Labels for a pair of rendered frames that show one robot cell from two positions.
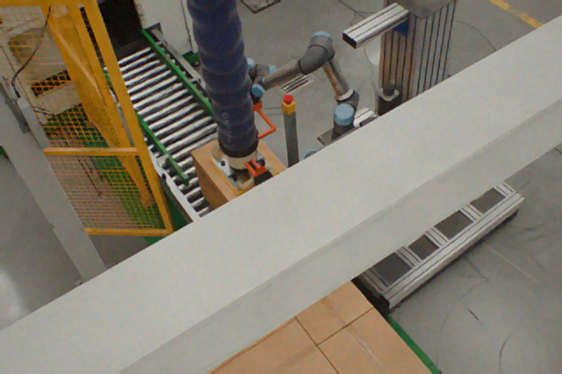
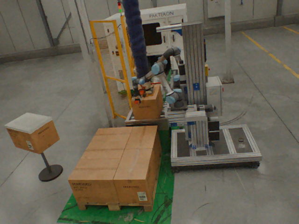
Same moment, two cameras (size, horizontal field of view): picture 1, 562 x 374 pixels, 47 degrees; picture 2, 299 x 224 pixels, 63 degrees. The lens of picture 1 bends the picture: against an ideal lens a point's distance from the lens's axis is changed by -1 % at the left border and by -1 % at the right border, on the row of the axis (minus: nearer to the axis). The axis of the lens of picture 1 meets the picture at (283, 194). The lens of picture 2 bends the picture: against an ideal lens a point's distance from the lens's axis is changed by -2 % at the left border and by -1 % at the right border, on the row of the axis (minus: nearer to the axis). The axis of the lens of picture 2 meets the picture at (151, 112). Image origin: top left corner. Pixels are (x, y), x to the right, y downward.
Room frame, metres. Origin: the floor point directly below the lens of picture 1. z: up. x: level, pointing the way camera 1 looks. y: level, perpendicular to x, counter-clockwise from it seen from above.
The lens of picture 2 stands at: (-0.31, -2.31, 2.52)
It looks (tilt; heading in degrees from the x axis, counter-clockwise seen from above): 28 degrees down; 42
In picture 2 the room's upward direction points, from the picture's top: 10 degrees counter-clockwise
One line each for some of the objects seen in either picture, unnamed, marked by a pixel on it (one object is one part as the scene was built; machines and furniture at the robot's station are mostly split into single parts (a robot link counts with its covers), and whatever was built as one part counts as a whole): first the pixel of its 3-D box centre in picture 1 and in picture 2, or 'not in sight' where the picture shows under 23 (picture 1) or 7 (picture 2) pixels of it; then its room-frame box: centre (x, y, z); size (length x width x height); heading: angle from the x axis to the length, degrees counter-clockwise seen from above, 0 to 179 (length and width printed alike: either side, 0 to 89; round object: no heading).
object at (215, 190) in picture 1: (248, 188); (148, 102); (2.49, 0.22, 0.75); 0.60 x 0.40 x 0.40; 28
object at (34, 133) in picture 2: not in sight; (32, 132); (0.92, 1.23, 0.82); 0.60 x 0.40 x 0.40; 98
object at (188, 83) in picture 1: (194, 83); (169, 83); (3.66, 0.57, 0.60); 1.60 x 0.10 x 0.09; 29
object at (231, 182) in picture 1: (229, 172); not in sight; (2.45, 0.30, 0.97); 0.34 x 0.10 x 0.05; 28
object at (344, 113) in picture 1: (343, 118); (177, 80); (2.55, -0.39, 1.20); 0.13 x 0.12 x 0.14; 161
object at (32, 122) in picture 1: (30, 117); (93, 52); (2.41, 1.23, 1.62); 0.20 x 0.05 x 0.30; 29
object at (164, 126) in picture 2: not in sight; (146, 126); (2.19, 0.07, 0.48); 0.70 x 0.03 x 0.15; 119
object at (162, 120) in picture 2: not in sight; (145, 121); (2.20, 0.07, 0.58); 0.70 x 0.03 x 0.06; 119
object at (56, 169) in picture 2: not in sight; (44, 158); (0.92, 1.23, 0.31); 0.40 x 0.40 x 0.62
